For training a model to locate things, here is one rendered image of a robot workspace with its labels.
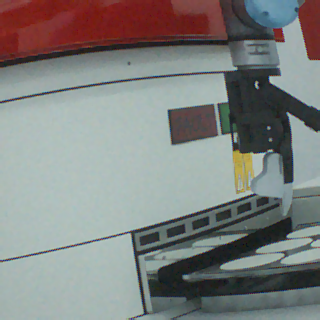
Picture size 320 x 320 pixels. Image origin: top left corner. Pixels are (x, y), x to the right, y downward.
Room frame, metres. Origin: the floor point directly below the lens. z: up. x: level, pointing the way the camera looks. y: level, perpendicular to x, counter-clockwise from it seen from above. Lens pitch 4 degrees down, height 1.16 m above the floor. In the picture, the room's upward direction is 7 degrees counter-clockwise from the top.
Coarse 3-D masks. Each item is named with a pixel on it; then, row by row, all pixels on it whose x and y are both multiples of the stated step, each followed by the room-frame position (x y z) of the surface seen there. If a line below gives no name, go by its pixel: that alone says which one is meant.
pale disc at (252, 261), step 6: (246, 258) 1.53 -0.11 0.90; (252, 258) 1.52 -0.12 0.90; (258, 258) 1.50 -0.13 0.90; (264, 258) 1.49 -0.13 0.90; (270, 258) 1.48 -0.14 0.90; (276, 258) 1.47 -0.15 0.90; (228, 264) 1.50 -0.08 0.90; (234, 264) 1.49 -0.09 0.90; (240, 264) 1.48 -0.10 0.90; (246, 264) 1.47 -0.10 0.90; (252, 264) 1.46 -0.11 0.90; (258, 264) 1.45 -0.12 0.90
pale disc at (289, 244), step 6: (288, 240) 1.62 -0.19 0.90; (294, 240) 1.61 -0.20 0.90; (300, 240) 1.59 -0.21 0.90; (306, 240) 1.58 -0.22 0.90; (264, 246) 1.61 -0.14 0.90; (270, 246) 1.60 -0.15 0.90; (276, 246) 1.58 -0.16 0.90; (282, 246) 1.57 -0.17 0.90; (288, 246) 1.56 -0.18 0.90; (294, 246) 1.54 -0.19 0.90; (258, 252) 1.56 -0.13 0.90; (264, 252) 1.55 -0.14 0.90
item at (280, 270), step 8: (296, 264) 1.36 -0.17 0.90; (304, 264) 1.35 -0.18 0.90; (312, 264) 1.34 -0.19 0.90; (200, 272) 1.45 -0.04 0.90; (208, 272) 1.44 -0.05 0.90; (216, 272) 1.43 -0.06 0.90; (224, 272) 1.43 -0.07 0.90; (232, 272) 1.42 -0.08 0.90; (240, 272) 1.41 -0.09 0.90; (248, 272) 1.40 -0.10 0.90; (256, 272) 1.39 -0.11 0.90; (264, 272) 1.38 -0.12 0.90; (272, 272) 1.38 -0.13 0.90; (280, 272) 1.37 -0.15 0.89; (288, 272) 1.36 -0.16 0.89; (296, 272) 1.35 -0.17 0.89; (184, 280) 1.46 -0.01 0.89; (192, 280) 1.46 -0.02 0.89; (200, 280) 1.45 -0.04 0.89; (208, 280) 1.44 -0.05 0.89; (216, 280) 1.43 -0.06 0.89
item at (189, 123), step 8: (176, 112) 1.55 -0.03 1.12; (184, 112) 1.56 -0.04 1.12; (192, 112) 1.58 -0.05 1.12; (200, 112) 1.60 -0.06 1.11; (208, 112) 1.62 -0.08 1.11; (176, 120) 1.55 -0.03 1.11; (184, 120) 1.56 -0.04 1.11; (192, 120) 1.58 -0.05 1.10; (200, 120) 1.60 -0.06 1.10; (208, 120) 1.61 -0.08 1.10; (176, 128) 1.54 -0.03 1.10; (184, 128) 1.56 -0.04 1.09; (192, 128) 1.58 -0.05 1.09; (200, 128) 1.59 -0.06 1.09; (208, 128) 1.61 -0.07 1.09; (216, 128) 1.63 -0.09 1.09; (176, 136) 1.54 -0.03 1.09; (184, 136) 1.56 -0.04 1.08; (192, 136) 1.57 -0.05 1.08
